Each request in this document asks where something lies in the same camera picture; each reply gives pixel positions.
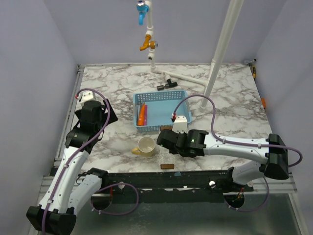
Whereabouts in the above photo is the white diagonal pole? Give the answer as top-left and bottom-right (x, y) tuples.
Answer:
(204, 0), (244, 97)

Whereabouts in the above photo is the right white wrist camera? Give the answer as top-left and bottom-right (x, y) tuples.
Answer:
(172, 115), (188, 134)

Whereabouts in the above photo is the light blue plastic basket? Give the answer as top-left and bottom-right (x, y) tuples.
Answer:
(133, 90), (188, 132)

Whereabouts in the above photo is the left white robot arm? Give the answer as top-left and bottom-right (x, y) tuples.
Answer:
(26, 99), (118, 235)

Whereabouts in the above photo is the white horizontal pipe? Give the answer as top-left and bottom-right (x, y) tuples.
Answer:
(153, 68), (207, 86)

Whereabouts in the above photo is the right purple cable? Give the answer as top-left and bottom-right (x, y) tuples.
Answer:
(172, 94), (304, 212)

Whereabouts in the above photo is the white vertical pipe with fittings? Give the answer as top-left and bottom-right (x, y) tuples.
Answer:
(146, 0), (156, 72)

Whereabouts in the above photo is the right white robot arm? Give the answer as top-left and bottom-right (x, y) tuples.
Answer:
(156, 129), (289, 192)

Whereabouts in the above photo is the blue tap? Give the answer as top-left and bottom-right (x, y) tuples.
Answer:
(136, 0), (150, 25)

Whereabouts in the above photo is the yellow tool in corner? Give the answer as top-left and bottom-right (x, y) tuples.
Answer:
(244, 58), (257, 80)

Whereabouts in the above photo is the yellow ceramic mug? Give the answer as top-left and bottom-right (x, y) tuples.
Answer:
(132, 137), (156, 157)

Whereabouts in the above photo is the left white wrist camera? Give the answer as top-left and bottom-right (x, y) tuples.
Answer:
(75, 91), (96, 106)

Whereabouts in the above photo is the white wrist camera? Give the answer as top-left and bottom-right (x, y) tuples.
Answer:
(75, 91), (96, 106)
(172, 115), (188, 134)

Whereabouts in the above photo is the orange toothpaste tube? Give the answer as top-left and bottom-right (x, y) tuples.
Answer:
(137, 103), (145, 126)

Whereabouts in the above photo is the orange brass tap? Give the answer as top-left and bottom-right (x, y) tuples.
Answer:
(139, 34), (158, 51)

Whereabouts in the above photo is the orange clip on wall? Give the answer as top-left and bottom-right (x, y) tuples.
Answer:
(261, 98), (266, 109)

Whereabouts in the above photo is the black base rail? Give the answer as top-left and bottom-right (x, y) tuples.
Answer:
(50, 168), (255, 204)

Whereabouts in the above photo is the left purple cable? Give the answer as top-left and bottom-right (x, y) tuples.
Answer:
(40, 88), (139, 235)

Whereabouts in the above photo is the black tee valve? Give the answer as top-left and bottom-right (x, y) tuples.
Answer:
(156, 82), (178, 91)

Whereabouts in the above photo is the clear tray with brown ends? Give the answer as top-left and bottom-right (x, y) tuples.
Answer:
(157, 140), (175, 170)

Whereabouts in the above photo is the purple cable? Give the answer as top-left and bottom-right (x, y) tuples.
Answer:
(172, 94), (304, 212)
(40, 88), (139, 235)

